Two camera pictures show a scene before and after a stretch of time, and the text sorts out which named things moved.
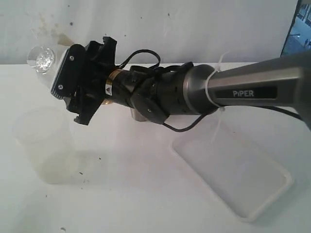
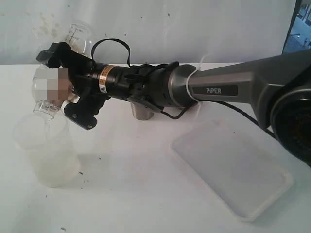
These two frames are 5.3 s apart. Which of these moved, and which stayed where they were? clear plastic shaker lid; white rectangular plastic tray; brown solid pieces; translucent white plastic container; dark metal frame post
Moved: clear plastic shaker lid; brown solid pieces
Stayed: translucent white plastic container; dark metal frame post; white rectangular plastic tray
